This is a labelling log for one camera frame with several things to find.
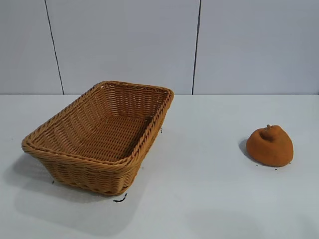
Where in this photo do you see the brown woven wicker basket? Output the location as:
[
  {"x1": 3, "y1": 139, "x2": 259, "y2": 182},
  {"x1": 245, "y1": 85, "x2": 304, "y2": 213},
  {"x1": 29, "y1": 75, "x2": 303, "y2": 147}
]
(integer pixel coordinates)
[{"x1": 21, "y1": 80, "x2": 175, "y2": 197}]

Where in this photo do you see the orange fruit with stem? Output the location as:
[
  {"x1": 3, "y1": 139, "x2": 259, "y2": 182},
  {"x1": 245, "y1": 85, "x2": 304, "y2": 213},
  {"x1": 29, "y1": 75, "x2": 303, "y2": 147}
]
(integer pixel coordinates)
[{"x1": 246, "y1": 123, "x2": 295, "y2": 167}]

